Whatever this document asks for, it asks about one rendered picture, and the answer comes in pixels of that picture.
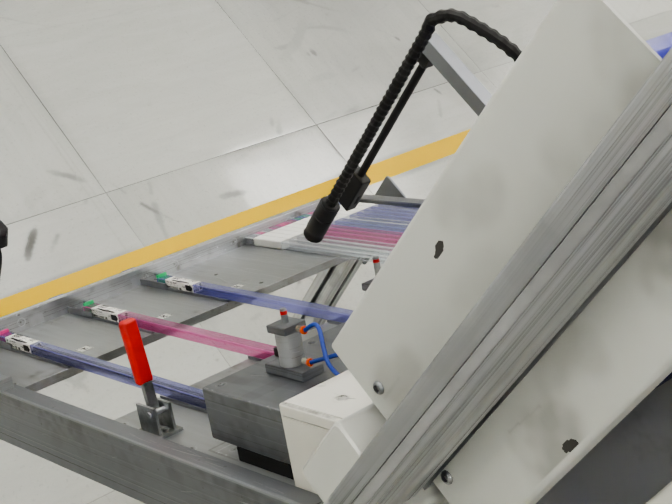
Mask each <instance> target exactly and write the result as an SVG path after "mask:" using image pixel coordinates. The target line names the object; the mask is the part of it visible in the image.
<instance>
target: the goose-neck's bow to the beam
mask: <svg viewBox="0 0 672 504"><path fill-rule="evenodd" d="M445 22H450V23H453V22H456V23H457V24H459V25H463V26H465V27H466V28H467V29H468V30H470V31H474V32H476V33H477V35H479V36H480V37H484V38H486V40H487V41H488V42H490V43H493V44H495V45H496V47H497V48H498V49H500V50H503V51H504V52H505V54H506V55H507V56H508V57H511V58H512V59H513V60H514V63H515V61H516V60H517V58H518V57H519V55H520V54H521V53H522V51H521V50H520V49H519V47H518V46H517V45H516V44H515V43H512V42H511V41H509V39H508V38H507V37H506V36H504V35H501V34H500V33H499V32H498V30H496V29H493V28H491V27H489V26H488V24H486V23H485V22H481V21H479V20H478V19H477V18H476V17H474V16H470V15H468V14H467V13H466V12H465V11H458V10H455V9H454V8H449V9H446V10H443V9H440V10H438V11H437V12H435V13H433V12H431V13H429V14H428V15H426V17H425V19H424V22H423V24H422V26H421V29H422V31H424V32H425V30H427V31H429V32H433V31H434V30H435V26H436V25H437V24H443V23H445Z"/></svg>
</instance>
